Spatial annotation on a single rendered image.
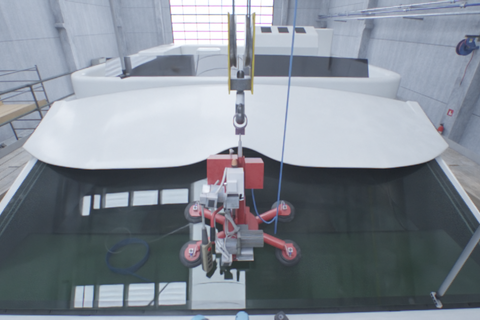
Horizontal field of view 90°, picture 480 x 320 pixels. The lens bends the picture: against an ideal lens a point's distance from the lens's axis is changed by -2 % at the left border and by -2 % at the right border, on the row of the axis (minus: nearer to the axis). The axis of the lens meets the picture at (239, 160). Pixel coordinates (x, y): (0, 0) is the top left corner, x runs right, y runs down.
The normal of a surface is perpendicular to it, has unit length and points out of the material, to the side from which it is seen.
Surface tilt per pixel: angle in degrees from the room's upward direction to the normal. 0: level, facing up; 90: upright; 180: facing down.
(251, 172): 73
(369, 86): 90
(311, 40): 61
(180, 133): 21
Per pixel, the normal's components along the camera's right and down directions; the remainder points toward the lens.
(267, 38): 0.02, -0.01
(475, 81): 0.02, 0.47
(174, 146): -0.02, -0.65
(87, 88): -0.27, 0.46
